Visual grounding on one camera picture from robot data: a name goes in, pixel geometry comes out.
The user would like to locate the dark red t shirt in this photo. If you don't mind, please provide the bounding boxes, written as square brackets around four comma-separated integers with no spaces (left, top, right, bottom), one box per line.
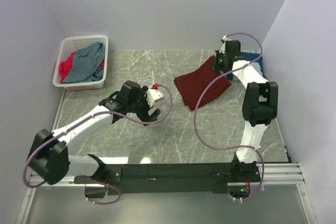
[174,56,231,111]

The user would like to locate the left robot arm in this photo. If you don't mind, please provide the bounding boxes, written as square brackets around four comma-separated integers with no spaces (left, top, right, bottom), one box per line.
[25,81,164,185]

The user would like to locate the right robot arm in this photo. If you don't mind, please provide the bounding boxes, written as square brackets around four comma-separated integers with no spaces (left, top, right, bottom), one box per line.
[213,37,278,179]

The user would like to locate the folded blue t shirt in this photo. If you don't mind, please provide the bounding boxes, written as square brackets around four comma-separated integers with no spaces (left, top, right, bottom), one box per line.
[225,55,267,85]

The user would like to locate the black base beam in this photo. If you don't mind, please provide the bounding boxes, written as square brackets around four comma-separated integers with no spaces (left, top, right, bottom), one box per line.
[73,163,263,200]

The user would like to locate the grey blue t shirt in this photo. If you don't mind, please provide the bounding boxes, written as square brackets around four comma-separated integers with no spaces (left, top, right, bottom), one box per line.
[63,42,106,84]

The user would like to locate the pink red t shirt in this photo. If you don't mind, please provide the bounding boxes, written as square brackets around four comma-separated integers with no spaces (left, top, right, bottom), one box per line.
[58,52,104,84]

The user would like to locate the white plastic laundry basket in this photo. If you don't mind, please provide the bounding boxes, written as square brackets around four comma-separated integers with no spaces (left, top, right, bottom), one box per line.
[53,35,109,91]

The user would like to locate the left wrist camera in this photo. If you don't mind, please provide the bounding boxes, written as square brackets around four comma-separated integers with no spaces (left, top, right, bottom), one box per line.
[146,83,164,107]

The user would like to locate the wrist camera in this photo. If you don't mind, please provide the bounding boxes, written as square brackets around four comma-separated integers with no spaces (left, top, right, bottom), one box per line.
[215,35,229,54]
[146,83,164,107]

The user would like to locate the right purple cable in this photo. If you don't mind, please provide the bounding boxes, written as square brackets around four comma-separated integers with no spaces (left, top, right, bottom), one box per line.
[193,32,265,205]

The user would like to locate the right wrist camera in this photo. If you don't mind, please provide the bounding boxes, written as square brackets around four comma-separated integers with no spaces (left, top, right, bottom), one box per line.
[215,35,229,54]

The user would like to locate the aluminium rail frame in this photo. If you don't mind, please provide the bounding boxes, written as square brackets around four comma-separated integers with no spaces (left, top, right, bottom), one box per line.
[17,161,318,223]

